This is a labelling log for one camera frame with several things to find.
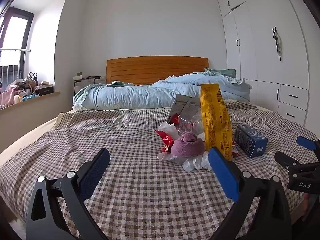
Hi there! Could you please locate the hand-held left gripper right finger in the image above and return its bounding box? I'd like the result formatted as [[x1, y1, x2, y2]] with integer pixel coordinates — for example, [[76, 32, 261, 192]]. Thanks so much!
[[208, 147, 292, 240]]

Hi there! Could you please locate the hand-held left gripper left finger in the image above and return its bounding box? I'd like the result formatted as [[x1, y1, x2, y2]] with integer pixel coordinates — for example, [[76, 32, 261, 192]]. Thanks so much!
[[26, 148, 110, 240]]

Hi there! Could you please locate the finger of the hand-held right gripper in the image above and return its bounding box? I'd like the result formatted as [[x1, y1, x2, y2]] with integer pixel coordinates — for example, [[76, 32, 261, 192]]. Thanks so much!
[[297, 136, 320, 161], [274, 151, 300, 172]]

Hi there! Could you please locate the clear plastic bag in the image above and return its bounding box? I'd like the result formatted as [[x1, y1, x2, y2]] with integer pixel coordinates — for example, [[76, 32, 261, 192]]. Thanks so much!
[[157, 152, 213, 172]]

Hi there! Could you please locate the blue cardboard box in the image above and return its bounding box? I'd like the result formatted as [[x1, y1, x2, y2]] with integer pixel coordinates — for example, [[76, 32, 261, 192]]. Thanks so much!
[[234, 125, 268, 158]]

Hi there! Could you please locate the yellow snack bag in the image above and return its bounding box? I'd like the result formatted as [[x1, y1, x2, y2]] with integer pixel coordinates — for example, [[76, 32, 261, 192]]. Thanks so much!
[[200, 83, 233, 162]]

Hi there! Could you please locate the red foil wrapper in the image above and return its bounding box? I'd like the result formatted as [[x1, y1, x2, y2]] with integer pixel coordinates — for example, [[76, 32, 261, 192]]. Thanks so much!
[[155, 129, 175, 153]]

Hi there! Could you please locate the white milk carton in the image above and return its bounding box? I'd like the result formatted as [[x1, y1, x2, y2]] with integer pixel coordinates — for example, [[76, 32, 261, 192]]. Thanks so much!
[[166, 94, 202, 125]]

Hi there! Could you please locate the brown checked bed sheet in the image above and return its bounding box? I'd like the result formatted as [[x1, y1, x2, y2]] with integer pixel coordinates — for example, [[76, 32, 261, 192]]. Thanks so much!
[[0, 100, 320, 240]]

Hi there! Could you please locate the purple cloth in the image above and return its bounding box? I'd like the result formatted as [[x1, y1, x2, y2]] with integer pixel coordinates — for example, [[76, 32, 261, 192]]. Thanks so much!
[[170, 131, 206, 157]]

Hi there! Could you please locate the beige mattress cover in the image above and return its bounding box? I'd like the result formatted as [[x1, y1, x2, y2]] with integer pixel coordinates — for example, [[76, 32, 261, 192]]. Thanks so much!
[[0, 109, 75, 168]]

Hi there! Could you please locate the light blue duvet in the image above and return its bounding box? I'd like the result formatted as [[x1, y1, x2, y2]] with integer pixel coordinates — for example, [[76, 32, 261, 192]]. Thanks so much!
[[72, 71, 253, 110]]

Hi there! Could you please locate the flat black box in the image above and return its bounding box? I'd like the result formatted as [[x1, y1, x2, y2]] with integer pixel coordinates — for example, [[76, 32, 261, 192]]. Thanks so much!
[[37, 84, 54, 96]]

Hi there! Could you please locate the green pillow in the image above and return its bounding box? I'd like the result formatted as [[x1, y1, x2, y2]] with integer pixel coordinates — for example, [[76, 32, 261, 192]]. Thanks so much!
[[204, 68, 237, 78]]

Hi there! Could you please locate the white wardrobe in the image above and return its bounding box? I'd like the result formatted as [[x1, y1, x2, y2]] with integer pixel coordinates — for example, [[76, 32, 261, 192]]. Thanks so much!
[[216, 0, 320, 128]]

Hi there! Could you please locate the pink cloth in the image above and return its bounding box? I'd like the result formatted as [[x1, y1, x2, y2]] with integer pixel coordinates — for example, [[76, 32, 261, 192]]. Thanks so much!
[[0, 85, 20, 105]]

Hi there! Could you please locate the wooden headboard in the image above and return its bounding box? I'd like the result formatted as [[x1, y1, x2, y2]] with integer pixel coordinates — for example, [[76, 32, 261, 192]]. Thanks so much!
[[106, 56, 209, 85]]

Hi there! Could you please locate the dark framed window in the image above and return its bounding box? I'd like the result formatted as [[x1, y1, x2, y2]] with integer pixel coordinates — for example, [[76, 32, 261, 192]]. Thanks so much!
[[0, 7, 34, 78]]

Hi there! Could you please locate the black frame side table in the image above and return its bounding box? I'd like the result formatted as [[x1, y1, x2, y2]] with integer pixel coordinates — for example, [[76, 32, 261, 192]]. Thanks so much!
[[73, 76, 105, 95]]

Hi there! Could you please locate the hanging grey strap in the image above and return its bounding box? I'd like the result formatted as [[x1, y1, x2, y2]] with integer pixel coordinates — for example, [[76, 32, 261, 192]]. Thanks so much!
[[272, 27, 283, 62]]

